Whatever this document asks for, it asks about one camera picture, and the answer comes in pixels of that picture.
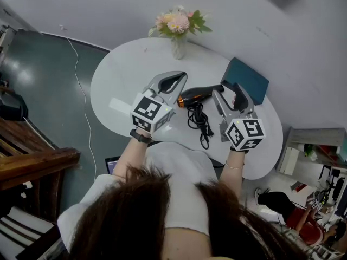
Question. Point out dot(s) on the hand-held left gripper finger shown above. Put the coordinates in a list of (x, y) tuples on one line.
[(179, 91), (157, 77)]

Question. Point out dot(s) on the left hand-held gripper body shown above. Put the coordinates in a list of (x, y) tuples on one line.
[(147, 112)]

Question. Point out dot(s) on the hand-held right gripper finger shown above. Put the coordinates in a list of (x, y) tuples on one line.
[(242, 99), (222, 103)]

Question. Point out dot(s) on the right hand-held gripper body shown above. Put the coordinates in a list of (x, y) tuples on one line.
[(246, 134)]

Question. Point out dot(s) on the black orange hair dryer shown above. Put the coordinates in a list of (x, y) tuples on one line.
[(195, 95)]

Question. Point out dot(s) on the white curved table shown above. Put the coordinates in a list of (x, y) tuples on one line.
[(130, 72)]

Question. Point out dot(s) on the person's right forearm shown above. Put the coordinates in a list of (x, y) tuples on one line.
[(231, 180)]

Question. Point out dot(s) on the person's left forearm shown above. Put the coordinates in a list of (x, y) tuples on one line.
[(130, 158)]

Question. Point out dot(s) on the black wristband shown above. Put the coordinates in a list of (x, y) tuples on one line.
[(141, 137)]

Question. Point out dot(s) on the white paper slip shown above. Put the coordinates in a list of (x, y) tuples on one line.
[(120, 106)]

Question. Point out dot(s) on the white ribbed vase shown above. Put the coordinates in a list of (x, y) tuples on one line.
[(179, 49)]

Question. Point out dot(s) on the person's black skirt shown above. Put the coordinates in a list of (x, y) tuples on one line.
[(214, 162)]

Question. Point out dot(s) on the white box in cabinet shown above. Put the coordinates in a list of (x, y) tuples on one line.
[(288, 160)]

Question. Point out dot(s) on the pink flower bouquet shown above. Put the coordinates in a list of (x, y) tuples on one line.
[(176, 23)]

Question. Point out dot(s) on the laptop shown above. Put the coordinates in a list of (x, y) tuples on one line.
[(111, 165)]

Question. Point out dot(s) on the dark green bottle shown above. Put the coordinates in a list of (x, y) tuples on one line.
[(309, 150)]

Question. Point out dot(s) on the person's white shirt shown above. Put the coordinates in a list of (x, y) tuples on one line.
[(184, 177)]

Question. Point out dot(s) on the brown wooden stair railing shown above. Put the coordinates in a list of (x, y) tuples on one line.
[(32, 164)]

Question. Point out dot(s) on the black office chair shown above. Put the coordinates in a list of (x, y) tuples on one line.
[(12, 107)]

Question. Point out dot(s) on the white striped steps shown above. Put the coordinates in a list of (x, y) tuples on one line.
[(24, 226)]

